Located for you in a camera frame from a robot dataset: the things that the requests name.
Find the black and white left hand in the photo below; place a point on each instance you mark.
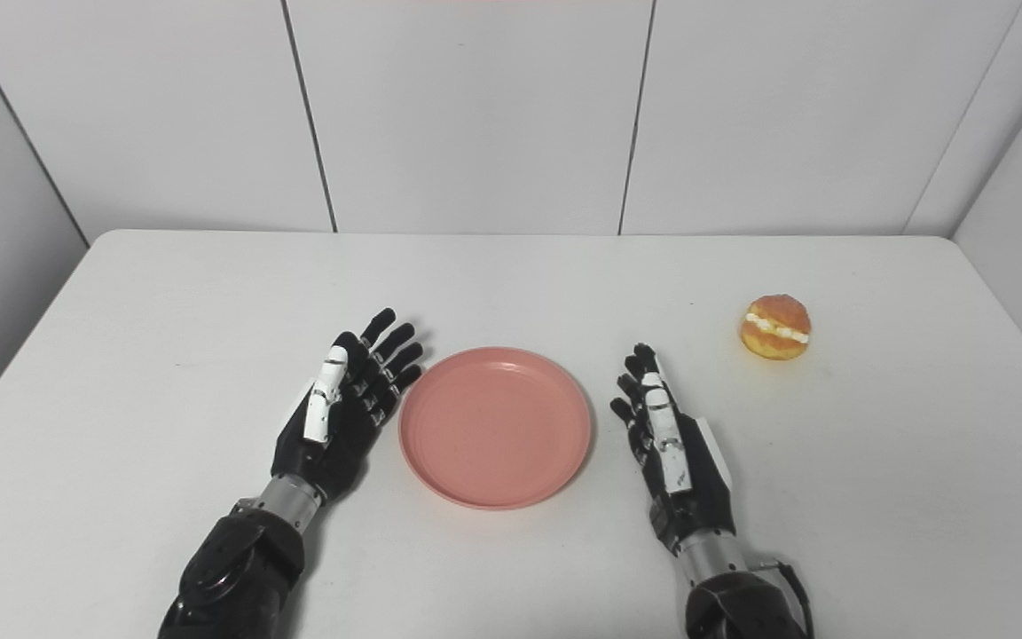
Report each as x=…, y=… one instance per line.
x=334, y=444

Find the black and white right hand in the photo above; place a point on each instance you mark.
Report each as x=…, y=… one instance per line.
x=693, y=479

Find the pink round plate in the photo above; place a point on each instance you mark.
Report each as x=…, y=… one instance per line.
x=495, y=430

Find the cream puff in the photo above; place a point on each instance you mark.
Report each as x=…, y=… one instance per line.
x=775, y=342

